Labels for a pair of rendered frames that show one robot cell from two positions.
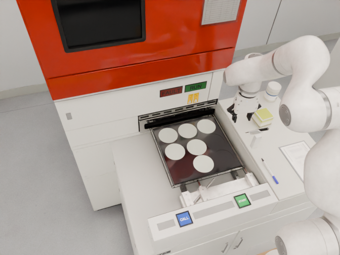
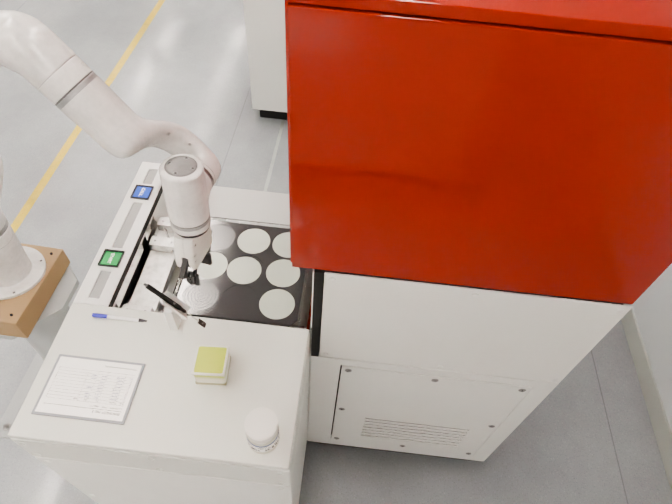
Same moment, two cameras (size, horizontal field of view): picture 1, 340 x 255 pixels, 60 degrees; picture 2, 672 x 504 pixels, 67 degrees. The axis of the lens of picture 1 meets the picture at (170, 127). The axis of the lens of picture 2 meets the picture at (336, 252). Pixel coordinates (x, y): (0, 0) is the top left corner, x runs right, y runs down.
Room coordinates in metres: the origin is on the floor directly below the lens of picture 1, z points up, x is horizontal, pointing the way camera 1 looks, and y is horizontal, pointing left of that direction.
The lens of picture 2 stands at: (1.47, -0.83, 2.12)
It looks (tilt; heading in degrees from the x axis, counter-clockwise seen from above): 52 degrees down; 113
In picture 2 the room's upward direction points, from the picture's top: 5 degrees clockwise
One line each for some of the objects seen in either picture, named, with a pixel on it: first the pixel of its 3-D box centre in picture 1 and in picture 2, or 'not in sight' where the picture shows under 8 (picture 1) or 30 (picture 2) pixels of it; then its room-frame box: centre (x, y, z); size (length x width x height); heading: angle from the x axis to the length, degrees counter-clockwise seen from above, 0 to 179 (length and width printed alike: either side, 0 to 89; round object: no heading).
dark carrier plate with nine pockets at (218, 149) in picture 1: (195, 146); (246, 269); (0.89, -0.13, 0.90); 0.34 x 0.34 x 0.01; 22
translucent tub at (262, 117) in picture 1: (262, 118); (212, 366); (1.02, -0.47, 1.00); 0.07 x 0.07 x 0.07; 25
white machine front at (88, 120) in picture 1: (145, 107); (331, 201); (1.03, 0.13, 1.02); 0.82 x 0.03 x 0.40; 112
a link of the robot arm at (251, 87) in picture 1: (252, 72); (186, 189); (0.90, -0.30, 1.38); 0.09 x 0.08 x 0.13; 103
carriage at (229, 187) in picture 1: (219, 194); (158, 270); (0.65, -0.25, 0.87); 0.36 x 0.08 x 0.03; 112
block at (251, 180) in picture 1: (252, 181); (137, 312); (0.71, -0.40, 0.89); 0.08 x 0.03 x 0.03; 22
